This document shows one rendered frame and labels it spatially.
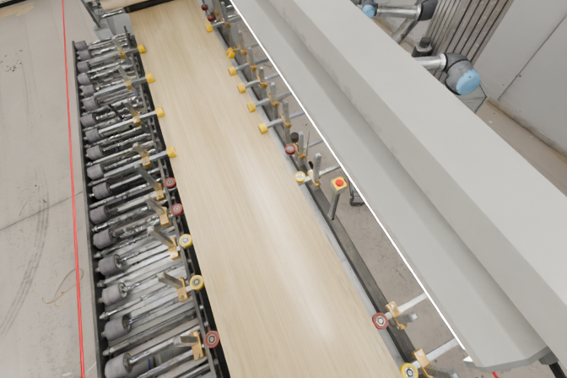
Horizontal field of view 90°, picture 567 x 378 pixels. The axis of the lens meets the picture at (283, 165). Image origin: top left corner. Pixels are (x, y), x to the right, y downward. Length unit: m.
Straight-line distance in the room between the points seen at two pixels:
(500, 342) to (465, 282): 0.05
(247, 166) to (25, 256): 2.50
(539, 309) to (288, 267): 1.59
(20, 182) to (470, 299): 4.33
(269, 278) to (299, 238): 0.30
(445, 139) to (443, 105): 0.04
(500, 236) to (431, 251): 0.09
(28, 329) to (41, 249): 0.71
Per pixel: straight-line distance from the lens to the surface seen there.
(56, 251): 3.65
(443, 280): 0.36
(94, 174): 2.68
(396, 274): 2.86
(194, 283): 1.91
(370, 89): 0.34
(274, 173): 2.07
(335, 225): 2.12
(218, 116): 2.48
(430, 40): 2.07
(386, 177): 0.37
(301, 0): 0.47
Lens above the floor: 2.69
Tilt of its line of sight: 58 degrees down
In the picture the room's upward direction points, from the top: 6 degrees counter-clockwise
